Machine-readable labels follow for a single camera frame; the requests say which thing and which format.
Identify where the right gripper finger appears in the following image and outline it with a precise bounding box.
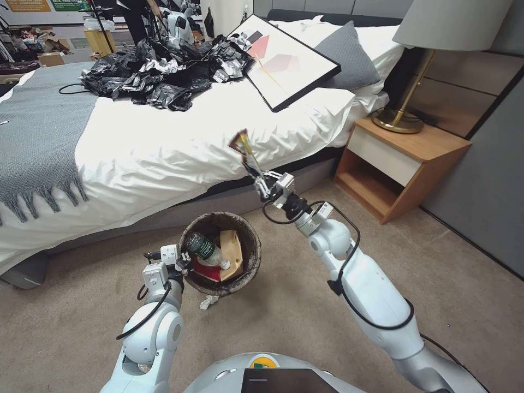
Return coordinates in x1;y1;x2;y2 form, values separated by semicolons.
255;169;284;186
252;176;276;203

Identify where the red yellow snack wrapper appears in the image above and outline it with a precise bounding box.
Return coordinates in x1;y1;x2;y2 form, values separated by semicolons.
227;128;264;181

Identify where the dark brown woven trash bin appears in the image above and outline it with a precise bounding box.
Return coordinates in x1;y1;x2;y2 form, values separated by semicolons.
180;211;263;297

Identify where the pile of black garbage bags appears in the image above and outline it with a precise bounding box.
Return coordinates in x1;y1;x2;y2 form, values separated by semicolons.
79;34;258;112

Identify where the clear plastic bottle green label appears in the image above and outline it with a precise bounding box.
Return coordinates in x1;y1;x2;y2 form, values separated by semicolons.
182;231;233;271

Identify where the red paper packaging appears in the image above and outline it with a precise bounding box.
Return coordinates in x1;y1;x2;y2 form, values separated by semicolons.
192;258;222;285

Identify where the brown paper bag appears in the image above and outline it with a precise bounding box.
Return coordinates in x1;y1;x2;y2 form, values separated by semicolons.
218;229;245;283

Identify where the white bed duvet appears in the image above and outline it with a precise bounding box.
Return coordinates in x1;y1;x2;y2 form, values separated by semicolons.
0;18;407;276

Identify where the wooden nightstand white drawer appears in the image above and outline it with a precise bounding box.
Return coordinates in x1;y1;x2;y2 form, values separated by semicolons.
333;117;473;225

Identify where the white robot torso shell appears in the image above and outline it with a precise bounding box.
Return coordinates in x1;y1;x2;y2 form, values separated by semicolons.
181;352;358;393

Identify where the black framed abstract picture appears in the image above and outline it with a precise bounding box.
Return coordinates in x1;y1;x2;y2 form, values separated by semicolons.
225;14;342;114

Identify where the grey pillow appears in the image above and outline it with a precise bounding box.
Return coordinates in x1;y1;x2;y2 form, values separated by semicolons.
312;20;382;92

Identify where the black hanging bag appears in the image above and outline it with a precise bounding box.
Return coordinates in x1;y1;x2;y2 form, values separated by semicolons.
203;6;216;39

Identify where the white pillow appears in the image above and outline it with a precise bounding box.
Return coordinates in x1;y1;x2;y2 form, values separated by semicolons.
351;24;407;89

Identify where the grey fringed blanket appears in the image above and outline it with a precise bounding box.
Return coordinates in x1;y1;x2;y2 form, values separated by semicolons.
0;61;100;227

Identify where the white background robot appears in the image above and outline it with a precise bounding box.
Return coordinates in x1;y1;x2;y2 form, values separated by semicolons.
160;7;195;44

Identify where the person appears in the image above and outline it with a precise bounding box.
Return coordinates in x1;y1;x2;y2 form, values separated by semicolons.
114;0;164;46

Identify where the yellow wooden box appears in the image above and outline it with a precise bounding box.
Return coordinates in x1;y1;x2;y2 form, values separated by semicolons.
83;27;118;57

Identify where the brown cardboard box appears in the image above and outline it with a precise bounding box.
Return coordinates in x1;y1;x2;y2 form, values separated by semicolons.
38;52;66;68

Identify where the black tripod stand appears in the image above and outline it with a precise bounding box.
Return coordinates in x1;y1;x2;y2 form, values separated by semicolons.
83;0;117;55

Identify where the brass lamp with beige shade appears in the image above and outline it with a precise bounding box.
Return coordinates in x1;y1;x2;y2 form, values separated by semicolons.
371;0;515;135

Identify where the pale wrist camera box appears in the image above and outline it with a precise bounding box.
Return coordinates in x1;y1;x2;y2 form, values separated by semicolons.
273;172;296;209
160;243;181;267

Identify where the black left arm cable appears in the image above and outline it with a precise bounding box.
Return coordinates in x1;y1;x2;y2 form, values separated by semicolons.
115;279;174;341

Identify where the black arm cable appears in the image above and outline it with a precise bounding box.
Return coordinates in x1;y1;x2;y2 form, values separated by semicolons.
261;199;415;331
115;279;174;341

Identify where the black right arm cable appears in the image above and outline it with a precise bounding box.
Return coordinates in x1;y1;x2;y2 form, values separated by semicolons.
261;199;415;331

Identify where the black cable on bed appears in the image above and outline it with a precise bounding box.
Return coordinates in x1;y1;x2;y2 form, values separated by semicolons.
58;82;89;96

